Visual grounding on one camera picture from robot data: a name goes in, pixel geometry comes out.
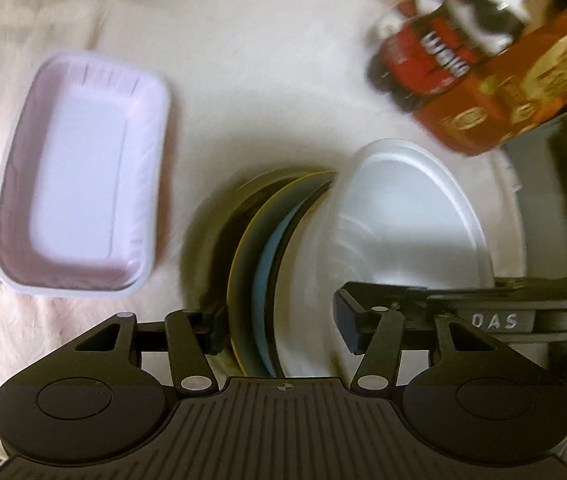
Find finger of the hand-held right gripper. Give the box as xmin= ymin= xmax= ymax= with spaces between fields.
xmin=341 ymin=281 xmax=433 ymax=318

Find red snack bag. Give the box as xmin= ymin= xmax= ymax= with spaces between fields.
xmin=366 ymin=0 xmax=534 ymax=111

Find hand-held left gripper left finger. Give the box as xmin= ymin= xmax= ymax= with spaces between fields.
xmin=76 ymin=308 xmax=229 ymax=393

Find blue enamel bowl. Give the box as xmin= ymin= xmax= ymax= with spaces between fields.
xmin=250 ymin=200 xmax=314 ymax=377

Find white plastic bowl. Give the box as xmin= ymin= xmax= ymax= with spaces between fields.
xmin=273 ymin=140 xmax=494 ymax=378

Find orange cardboard box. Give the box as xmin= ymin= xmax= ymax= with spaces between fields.
xmin=411 ymin=7 xmax=567 ymax=157

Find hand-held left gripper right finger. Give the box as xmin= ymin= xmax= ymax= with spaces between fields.
xmin=333 ymin=292 xmax=494 ymax=396

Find white foam tray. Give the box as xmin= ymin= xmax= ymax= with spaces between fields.
xmin=0 ymin=51 xmax=173 ymax=297

